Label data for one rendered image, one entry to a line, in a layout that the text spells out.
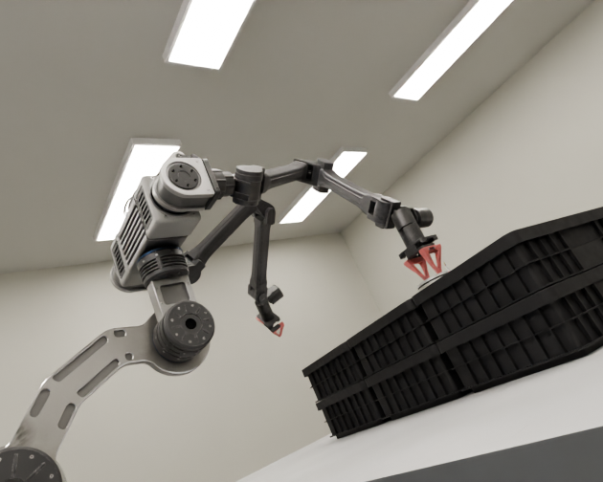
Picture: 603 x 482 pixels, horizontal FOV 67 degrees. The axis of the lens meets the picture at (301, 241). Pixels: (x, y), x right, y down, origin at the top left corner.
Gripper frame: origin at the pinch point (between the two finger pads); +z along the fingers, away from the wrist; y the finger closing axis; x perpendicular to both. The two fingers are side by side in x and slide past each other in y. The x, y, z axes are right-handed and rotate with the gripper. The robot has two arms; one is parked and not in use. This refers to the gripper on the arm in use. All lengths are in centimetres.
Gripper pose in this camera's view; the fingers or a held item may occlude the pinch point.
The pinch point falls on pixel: (433, 274)
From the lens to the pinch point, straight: 126.3
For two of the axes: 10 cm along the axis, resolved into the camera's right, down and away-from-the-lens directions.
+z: 3.7, 8.7, -3.4
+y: -4.0, 4.8, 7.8
